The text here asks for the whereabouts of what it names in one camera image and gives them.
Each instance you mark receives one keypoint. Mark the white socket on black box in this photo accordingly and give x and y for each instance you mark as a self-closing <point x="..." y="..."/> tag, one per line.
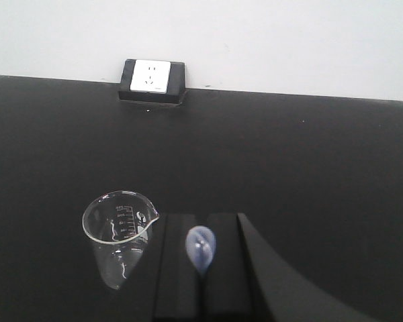
<point x="152" y="81"/>

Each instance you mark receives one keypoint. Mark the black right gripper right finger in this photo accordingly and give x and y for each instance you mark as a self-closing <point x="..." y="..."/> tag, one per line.
<point x="249" y="281"/>

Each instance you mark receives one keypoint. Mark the clear plastic pipette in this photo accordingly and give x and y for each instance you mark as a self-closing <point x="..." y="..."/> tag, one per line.
<point x="200" y="246"/>

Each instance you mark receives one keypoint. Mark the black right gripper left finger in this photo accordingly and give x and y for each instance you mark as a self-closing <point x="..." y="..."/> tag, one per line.
<point x="179" y="292"/>

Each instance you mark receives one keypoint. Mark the clear glass beaker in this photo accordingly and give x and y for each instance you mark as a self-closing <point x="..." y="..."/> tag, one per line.
<point x="119" y="226"/>

